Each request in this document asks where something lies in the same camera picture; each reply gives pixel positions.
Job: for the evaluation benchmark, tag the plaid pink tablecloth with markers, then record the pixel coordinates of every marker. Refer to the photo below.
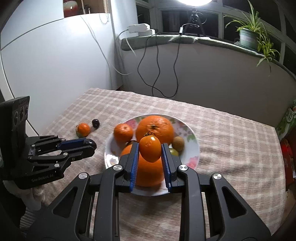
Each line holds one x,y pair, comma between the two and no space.
245,152

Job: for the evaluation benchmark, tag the left hand white glove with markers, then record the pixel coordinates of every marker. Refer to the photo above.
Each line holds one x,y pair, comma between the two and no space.
15,201

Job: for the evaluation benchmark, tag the red white jar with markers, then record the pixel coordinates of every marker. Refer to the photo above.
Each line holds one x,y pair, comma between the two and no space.
70,8

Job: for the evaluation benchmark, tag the bright ring lamp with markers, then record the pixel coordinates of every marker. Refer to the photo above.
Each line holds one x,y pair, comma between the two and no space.
195,3

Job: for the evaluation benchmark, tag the green snack package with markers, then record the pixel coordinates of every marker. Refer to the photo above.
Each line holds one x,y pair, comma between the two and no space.
287,123

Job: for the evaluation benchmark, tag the red package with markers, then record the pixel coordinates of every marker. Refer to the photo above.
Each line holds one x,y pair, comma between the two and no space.
288,153

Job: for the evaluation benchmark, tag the green sill cloth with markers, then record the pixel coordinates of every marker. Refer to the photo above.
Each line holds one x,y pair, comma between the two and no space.
156,40

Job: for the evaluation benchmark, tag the lamp tripod stand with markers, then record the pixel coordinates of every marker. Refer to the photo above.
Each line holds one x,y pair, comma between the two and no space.
196,20

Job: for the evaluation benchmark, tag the dark plum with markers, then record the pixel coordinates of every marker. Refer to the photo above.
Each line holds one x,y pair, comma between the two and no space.
95,123

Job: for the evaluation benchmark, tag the brown kiwi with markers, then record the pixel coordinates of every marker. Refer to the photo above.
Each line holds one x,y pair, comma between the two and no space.
178,144

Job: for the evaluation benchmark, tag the potted spider plant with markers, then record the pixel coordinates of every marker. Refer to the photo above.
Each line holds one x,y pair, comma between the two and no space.
254,35

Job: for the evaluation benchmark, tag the small mandarin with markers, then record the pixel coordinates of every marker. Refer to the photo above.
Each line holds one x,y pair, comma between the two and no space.
123,133

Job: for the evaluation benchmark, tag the large round orange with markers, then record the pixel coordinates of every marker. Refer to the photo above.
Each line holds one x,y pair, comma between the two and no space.
158,125

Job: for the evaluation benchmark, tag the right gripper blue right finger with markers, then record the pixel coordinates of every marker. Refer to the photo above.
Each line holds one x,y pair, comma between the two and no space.
230,216

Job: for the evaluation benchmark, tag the white power strip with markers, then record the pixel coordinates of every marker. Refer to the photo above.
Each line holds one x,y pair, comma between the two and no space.
142,29

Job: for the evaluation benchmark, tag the green grape fruit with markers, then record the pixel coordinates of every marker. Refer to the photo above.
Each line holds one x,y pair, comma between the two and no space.
174,152

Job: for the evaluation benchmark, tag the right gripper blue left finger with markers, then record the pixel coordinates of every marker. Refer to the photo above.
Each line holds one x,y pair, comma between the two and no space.
68,216

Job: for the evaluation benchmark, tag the mandarin with green leaf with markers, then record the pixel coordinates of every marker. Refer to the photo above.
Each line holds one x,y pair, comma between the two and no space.
83,130

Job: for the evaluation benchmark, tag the large oval orange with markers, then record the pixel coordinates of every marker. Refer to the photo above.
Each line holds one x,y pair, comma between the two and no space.
149,174

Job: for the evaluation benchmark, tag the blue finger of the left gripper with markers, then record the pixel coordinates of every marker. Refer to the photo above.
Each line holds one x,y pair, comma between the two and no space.
68,155
58,144

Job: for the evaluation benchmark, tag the black left camera box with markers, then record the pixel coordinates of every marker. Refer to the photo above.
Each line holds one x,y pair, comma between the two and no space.
14,113

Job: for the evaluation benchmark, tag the floral white plate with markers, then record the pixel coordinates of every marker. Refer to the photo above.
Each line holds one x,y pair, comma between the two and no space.
189,156

